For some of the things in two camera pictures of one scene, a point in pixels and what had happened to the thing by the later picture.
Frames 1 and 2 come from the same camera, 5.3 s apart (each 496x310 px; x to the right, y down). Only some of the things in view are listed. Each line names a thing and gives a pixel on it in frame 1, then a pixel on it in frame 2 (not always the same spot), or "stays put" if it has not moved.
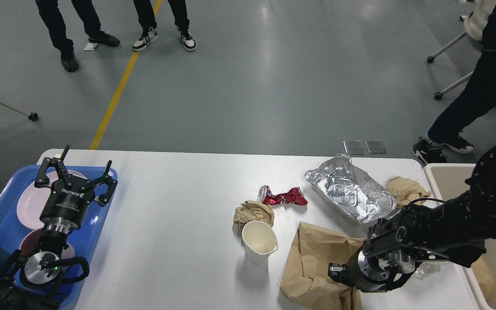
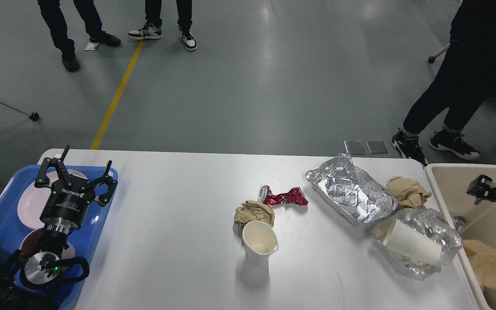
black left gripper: x=66 y=209 stays put
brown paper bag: x=305 y=283 -> x=493 y=270
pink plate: x=34 y=200 stays put
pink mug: x=30 y=242 stays put
